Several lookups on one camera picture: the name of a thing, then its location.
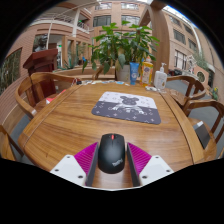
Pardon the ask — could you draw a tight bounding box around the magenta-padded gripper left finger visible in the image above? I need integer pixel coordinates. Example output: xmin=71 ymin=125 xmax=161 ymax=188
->
xmin=49 ymin=142 xmax=100 ymax=188

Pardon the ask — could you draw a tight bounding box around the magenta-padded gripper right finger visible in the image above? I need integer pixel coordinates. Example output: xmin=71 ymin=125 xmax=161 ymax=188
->
xmin=126 ymin=142 xmax=175 ymax=188

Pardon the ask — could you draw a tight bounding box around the black computer mouse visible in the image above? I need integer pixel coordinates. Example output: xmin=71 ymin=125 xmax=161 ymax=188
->
xmin=97 ymin=133 xmax=126 ymax=175

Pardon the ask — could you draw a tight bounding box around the grey white bear-print mouse pad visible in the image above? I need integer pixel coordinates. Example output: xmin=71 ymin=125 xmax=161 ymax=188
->
xmin=91 ymin=91 xmax=162 ymax=126

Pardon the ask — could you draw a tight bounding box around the dark flat box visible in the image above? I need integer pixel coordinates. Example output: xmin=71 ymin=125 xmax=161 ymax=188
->
xmin=193 ymin=120 xmax=212 ymax=149

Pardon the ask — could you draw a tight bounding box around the red white packet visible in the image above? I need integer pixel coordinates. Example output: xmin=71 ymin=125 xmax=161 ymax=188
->
xmin=45 ymin=89 xmax=68 ymax=104

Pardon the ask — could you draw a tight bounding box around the clear plastic bag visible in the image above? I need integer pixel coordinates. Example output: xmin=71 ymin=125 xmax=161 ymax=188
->
xmin=145 ymin=85 xmax=158 ymax=93

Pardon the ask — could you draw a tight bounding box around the wooden armchair with red packet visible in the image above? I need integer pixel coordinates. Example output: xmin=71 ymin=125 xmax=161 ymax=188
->
xmin=14 ymin=71 xmax=79 ymax=120

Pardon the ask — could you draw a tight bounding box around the wooden armchair with dark box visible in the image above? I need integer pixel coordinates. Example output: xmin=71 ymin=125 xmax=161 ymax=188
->
xmin=182 ymin=99 xmax=224 ymax=161

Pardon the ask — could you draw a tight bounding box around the white pump dispenser bottle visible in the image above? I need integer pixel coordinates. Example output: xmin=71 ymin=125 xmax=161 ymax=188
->
xmin=153 ymin=62 xmax=168 ymax=90

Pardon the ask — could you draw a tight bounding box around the wooden armchair with empty seat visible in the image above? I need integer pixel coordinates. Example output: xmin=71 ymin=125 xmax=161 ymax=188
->
xmin=165 ymin=75 xmax=207 ymax=108

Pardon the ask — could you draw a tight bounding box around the yellow dish soap bottle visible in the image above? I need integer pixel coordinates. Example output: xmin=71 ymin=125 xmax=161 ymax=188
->
xmin=139 ymin=55 xmax=155 ymax=87

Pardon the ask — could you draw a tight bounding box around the yellow flowering plant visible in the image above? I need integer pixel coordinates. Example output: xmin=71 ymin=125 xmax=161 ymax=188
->
xmin=211 ymin=87 xmax=220 ymax=101

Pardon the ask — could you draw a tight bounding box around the wooden planter bench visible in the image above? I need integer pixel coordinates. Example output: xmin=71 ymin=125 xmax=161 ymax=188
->
xmin=53 ymin=65 xmax=116 ymax=81

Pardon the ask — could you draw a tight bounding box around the blue squeeze tube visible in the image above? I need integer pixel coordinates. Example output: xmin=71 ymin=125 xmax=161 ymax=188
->
xmin=129 ymin=61 xmax=140 ymax=86

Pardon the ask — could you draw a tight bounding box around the wooden armchair behind plant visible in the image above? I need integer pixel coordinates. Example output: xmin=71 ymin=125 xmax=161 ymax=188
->
xmin=92 ymin=64 xmax=116 ymax=81

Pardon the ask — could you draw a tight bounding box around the dark red wooden lectern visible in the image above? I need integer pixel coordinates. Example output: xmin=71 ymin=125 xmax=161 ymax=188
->
xmin=22 ymin=48 xmax=59 ymax=98

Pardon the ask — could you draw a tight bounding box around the white abstract sculpture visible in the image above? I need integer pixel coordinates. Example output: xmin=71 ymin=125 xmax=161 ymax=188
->
xmin=185 ymin=54 xmax=198 ymax=75

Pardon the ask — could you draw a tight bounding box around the dark bust statue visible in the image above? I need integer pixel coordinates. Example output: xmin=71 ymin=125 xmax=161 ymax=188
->
xmin=34 ymin=34 xmax=49 ymax=53

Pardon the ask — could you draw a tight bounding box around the green leafy potted plant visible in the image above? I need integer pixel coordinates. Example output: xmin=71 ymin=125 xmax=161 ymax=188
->
xmin=81 ymin=20 xmax=161 ymax=84

